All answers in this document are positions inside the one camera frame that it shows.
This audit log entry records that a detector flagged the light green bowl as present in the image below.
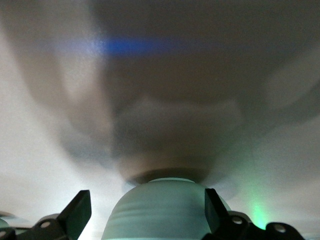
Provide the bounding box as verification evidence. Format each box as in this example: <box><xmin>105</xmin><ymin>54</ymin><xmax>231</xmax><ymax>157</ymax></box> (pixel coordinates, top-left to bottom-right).
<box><xmin>101</xmin><ymin>176</ymin><xmax>235</xmax><ymax>240</ymax></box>

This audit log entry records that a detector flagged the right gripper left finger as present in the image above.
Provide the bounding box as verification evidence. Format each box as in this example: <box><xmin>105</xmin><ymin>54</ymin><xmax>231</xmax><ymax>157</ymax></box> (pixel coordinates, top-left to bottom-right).
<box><xmin>0</xmin><ymin>189</ymin><xmax>92</xmax><ymax>240</ymax></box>

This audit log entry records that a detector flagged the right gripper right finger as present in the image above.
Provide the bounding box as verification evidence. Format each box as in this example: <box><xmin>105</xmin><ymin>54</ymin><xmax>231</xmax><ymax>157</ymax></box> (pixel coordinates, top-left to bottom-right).
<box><xmin>202</xmin><ymin>187</ymin><xmax>305</xmax><ymax>240</ymax></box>

